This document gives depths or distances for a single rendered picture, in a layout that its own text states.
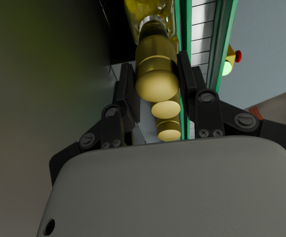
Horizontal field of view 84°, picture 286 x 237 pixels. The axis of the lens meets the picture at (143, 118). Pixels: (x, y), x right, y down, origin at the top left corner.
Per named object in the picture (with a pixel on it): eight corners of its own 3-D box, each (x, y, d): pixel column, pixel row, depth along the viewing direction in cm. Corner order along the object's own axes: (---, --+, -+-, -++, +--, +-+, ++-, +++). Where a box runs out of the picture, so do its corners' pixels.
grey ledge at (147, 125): (114, 47, 51) (109, 69, 45) (140, 41, 50) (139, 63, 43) (157, 158, 126) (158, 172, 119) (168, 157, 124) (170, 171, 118)
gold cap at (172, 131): (182, 112, 25) (186, 136, 22) (164, 121, 27) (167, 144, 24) (168, 101, 23) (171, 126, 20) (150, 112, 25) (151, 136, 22)
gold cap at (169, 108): (146, 75, 19) (147, 102, 17) (176, 70, 19) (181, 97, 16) (151, 95, 22) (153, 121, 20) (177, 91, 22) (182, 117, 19)
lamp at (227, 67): (216, 61, 51) (218, 67, 49) (231, 59, 50) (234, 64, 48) (214, 72, 54) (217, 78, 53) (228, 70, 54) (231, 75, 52)
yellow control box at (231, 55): (207, 46, 55) (212, 59, 50) (230, 41, 53) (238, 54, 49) (205, 63, 60) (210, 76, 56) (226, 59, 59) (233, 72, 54)
